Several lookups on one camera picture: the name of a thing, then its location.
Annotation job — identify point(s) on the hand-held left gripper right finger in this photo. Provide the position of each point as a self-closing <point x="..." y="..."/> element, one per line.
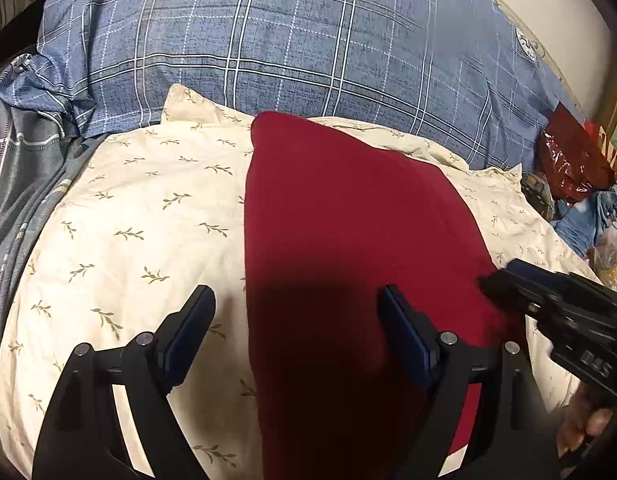
<point x="406" y="335"/>

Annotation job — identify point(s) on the clear plastic bag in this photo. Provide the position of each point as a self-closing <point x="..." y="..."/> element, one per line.
<point x="613" y="255"/>

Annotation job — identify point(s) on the cream leaf-print sheet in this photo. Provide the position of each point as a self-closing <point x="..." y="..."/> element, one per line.
<point x="138" y="210"/>

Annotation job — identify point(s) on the grey striped cloth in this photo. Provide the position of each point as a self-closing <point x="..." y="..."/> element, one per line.
<point x="18" y="160"/>

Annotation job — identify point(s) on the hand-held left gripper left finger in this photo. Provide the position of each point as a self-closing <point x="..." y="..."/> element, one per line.
<point x="191" y="330"/>

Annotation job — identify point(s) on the red sweater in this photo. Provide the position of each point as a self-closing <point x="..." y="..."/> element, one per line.
<point x="338" y="210"/>

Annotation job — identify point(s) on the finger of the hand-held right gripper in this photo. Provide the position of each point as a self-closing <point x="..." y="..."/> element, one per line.
<point x="508" y="292"/>
<point x="531" y="272"/>

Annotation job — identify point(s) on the person's right hand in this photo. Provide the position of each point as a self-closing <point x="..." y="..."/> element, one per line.
<point x="586" y="425"/>

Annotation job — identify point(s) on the blue plaid pillow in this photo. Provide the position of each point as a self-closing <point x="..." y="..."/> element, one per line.
<point x="288" y="50"/>

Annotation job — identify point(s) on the light blue cloth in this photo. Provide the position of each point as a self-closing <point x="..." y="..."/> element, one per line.
<point x="588" y="215"/>

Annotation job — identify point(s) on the red plastic bag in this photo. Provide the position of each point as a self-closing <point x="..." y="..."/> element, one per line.
<point x="568" y="160"/>

